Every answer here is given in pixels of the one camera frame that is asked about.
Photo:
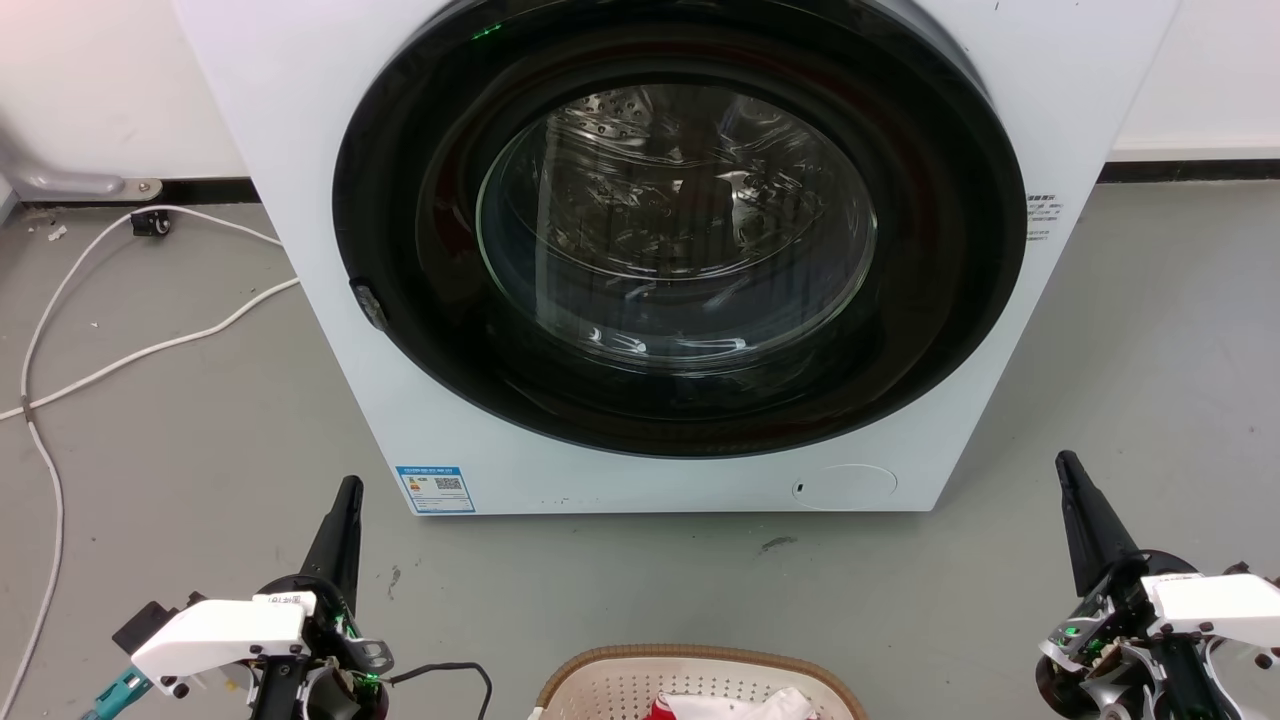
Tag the right gripper black metal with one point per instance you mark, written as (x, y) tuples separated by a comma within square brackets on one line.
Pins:
[(1120, 650)]

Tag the left gripper black metal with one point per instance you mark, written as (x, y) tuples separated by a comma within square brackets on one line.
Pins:
[(325, 690)]

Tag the cream laundry basket brown rim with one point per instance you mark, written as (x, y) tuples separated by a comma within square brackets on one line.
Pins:
[(620, 690)]

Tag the blue energy label sticker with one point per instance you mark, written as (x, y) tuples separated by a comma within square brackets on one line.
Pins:
[(436, 489)]

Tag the round white filter cover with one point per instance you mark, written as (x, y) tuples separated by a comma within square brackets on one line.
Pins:
[(850, 486)]

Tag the round black washing machine door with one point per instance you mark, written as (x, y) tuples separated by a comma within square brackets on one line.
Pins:
[(420, 300)]

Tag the small printed text label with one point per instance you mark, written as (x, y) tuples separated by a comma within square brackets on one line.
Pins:
[(1042, 215)]

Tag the red garment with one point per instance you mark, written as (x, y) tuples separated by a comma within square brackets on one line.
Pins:
[(662, 708)]

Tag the small black caster wheel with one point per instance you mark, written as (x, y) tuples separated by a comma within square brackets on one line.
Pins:
[(150, 223)]

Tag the white garment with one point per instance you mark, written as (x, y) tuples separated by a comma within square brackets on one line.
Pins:
[(750, 706)]

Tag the white washing machine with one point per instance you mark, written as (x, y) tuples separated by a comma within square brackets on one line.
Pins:
[(300, 150)]

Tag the stainless steel washer drum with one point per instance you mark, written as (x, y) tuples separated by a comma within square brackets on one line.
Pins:
[(640, 125)]

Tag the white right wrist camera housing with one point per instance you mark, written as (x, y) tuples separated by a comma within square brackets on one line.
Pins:
[(1215, 600)]

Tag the grey metal floor bracket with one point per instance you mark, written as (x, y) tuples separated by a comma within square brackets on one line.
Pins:
[(70, 183)]

